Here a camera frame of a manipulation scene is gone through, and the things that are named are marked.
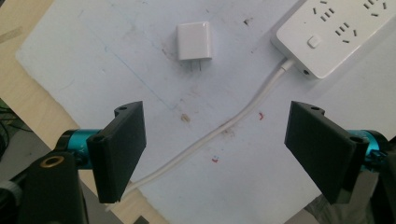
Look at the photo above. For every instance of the white charger plug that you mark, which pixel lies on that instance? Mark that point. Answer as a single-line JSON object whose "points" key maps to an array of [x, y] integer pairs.
{"points": [[194, 40]]}

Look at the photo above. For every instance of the white power strip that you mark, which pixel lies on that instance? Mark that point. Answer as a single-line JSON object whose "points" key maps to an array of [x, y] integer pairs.
{"points": [[336, 34]]}

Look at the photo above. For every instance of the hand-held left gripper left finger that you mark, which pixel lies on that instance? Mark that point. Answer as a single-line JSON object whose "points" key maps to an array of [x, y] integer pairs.
{"points": [[116, 155]]}

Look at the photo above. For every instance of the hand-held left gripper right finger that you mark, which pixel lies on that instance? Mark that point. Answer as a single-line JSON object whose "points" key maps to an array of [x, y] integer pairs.
{"points": [[323, 152]]}

